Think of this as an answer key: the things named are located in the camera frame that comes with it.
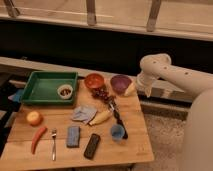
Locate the bunch of dark grapes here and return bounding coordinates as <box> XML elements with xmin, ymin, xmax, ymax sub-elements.
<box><xmin>92</xmin><ymin>88</ymin><xmax>115</xmax><ymax>103</ymax></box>

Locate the blue cloth at left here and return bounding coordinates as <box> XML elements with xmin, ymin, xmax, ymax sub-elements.
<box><xmin>8</xmin><ymin>89</ymin><xmax>23</xmax><ymax>102</ymax></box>

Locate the red chili pepper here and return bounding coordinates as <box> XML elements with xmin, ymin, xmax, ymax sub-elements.
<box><xmin>31</xmin><ymin>126</ymin><xmax>47</xmax><ymax>154</ymax></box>

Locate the light blue towel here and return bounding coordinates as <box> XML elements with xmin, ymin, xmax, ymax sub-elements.
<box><xmin>71</xmin><ymin>106</ymin><xmax>97</xmax><ymax>124</ymax></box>

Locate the red bowl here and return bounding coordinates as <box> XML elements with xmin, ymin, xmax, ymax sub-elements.
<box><xmin>84</xmin><ymin>73</ymin><xmax>104</xmax><ymax>89</ymax></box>

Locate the silver fork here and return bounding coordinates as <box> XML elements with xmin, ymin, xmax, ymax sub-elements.
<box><xmin>51</xmin><ymin>129</ymin><xmax>57</xmax><ymax>161</ymax></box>

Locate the purple bowl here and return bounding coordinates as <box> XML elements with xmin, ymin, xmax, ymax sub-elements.
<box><xmin>110</xmin><ymin>75</ymin><xmax>132</xmax><ymax>95</ymax></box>

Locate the yellow banana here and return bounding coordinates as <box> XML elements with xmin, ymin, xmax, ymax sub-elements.
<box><xmin>89</xmin><ymin>110</ymin><xmax>111</xmax><ymax>126</ymax></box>

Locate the black remote control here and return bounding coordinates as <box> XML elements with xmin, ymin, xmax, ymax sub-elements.
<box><xmin>84</xmin><ymin>134</ymin><xmax>101</xmax><ymax>159</ymax></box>

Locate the green plastic tray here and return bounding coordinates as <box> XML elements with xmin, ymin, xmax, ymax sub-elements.
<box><xmin>21</xmin><ymin>71</ymin><xmax>78</xmax><ymax>105</ymax></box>

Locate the black handled utensil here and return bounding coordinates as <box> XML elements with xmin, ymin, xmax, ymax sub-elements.
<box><xmin>109</xmin><ymin>102</ymin><xmax>128</xmax><ymax>139</ymax></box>

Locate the red yellow apple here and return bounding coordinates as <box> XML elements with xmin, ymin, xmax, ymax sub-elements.
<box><xmin>26</xmin><ymin>111</ymin><xmax>43</xmax><ymax>126</ymax></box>

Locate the blue sponge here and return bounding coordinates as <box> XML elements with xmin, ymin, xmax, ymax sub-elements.
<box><xmin>66</xmin><ymin>126</ymin><xmax>80</xmax><ymax>148</ymax></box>

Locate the blue plastic cup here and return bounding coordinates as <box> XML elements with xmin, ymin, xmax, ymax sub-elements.
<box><xmin>110</xmin><ymin>124</ymin><xmax>125</xmax><ymax>141</ymax></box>

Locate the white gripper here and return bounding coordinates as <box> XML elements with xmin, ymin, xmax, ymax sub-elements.
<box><xmin>124</xmin><ymin>72</ymin><xmax>155</xmax><ymax>97</ymax></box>

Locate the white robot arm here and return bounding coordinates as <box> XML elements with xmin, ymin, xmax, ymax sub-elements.
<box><xmin>136</xmin><ymin>53</ymin><xmax>213</xmax><ymax>171</ymax></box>

